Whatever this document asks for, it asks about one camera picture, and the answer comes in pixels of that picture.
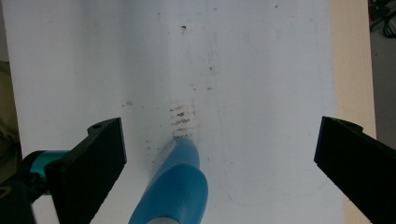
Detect black cables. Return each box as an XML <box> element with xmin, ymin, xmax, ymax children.
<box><xmin>368</xmin><ymin>0</ymin><xmax>396</xmax><ymax>39</ymax></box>

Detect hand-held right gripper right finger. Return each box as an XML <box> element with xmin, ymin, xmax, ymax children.
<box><xmin>313</xmin><ymin>116</ymin><xmax>396</xmax><ymax>224</ymax></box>

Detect olive green cloth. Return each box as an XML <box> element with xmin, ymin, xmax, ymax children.
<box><xmin>0</xmin><ymin>60</ymin><xmax>23</xmax><ymax>185</ymax></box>

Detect scatter of brown crumbs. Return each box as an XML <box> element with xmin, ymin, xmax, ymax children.
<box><xmin>120</xmin><ymin>24</ymin><xmax>219</xmax><ymax>157</ymax></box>

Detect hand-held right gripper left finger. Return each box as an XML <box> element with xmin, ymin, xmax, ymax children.
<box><xmin>44</xmin><ymin>117</ymin><xmax>128</xmax><ymax>224</ymax></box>

